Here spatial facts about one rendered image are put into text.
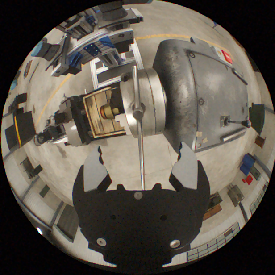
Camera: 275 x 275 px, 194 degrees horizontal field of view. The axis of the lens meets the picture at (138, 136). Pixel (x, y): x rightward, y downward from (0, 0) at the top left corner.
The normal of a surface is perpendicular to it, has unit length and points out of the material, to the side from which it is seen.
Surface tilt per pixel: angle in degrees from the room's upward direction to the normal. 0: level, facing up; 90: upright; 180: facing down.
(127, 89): 18
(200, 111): 0
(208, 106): 0
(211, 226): 90
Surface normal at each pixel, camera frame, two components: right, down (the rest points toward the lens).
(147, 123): 0.05, 0.75
